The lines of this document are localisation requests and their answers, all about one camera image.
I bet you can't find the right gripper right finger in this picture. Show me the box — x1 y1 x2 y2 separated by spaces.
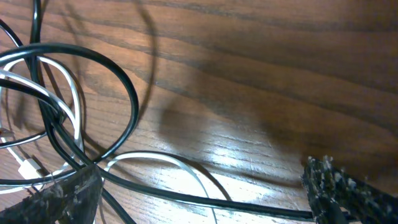
302 156 397 223

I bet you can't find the white USB cable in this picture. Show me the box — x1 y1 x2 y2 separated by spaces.
0 55 218 224

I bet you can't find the black USB cable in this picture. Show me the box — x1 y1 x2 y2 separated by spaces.
0 0 315 224

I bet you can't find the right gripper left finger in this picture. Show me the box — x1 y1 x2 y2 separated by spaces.
1 165 103 224

